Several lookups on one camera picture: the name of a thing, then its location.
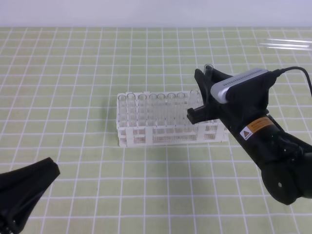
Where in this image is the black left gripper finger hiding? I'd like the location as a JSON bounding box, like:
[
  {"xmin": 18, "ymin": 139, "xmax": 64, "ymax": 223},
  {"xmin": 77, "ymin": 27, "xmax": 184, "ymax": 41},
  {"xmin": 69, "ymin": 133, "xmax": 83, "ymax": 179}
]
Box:
[{"xmin": 0, "ymin": 157, "xmax": 60, "ymax": 219}]

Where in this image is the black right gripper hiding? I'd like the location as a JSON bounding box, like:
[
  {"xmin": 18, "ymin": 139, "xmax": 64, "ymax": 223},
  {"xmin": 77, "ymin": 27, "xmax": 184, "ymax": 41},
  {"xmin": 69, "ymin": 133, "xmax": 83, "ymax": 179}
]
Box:
[{"xmin": 187, "ymin": 68, "xmax": 280, "ymax": 146}]

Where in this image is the clear glass test tube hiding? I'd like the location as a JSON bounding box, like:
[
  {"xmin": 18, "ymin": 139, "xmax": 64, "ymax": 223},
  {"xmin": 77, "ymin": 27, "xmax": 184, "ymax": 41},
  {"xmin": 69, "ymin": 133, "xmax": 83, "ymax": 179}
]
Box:
[{"xmin": 204, "ymin": 64, "xmax": 214, "ymax": 79}]

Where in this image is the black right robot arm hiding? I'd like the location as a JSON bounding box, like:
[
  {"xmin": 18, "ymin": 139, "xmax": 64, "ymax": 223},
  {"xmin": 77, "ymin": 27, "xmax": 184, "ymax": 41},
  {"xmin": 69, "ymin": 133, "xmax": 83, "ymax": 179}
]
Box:
[{"xmin": 187, "ymin": 65, "xmax": 312, "ymax": 205}]

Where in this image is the clear test tube in rack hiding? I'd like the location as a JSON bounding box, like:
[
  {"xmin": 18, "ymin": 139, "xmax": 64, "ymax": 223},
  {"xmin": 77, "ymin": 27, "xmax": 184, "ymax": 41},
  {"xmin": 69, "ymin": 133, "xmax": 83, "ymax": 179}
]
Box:
[
  {"xmin": 157, "ymin": 94, "xmax": 165, "ymax": 126},
  {"xmin": 167, "ymin": 93, "xmax": 176, "ymax": 125},
  {"xmin": 186, "ymin": 89, "xmax": 199, "ymax": 126},
  {"xmin": 175, "ymin": 92, "xmax": 185, "ymax": 125}
]

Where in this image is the white plastic test tube rack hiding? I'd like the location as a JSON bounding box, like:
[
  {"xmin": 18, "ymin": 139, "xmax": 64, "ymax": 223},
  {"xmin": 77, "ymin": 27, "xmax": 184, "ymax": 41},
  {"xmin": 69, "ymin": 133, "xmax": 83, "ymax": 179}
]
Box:
[{"xmin": 116, "ymin": 91, "xmax": 229, "ymax": 148}]

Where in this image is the green grid tablecloth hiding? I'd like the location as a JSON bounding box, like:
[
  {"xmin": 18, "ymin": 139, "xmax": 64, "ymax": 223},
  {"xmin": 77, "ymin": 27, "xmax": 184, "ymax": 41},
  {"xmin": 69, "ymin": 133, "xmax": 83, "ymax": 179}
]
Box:
[{"xmin": 0, "ymin": 27, "xmax": 312, "ymax": 234}]

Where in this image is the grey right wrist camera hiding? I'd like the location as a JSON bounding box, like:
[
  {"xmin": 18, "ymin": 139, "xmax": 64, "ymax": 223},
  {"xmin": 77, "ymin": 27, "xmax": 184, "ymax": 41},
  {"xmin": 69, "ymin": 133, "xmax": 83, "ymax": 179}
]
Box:
[{"xmin": 211, "ymin": 68, "xmax": 268, "ymax": 104}]

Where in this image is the black right camera cable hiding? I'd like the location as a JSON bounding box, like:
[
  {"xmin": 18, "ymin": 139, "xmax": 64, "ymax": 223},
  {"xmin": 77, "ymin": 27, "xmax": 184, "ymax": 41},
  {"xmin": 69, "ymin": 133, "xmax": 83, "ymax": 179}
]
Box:
[{"xmin": 272, "ymin": 66, "xmax": 312, "ymax": 97}]

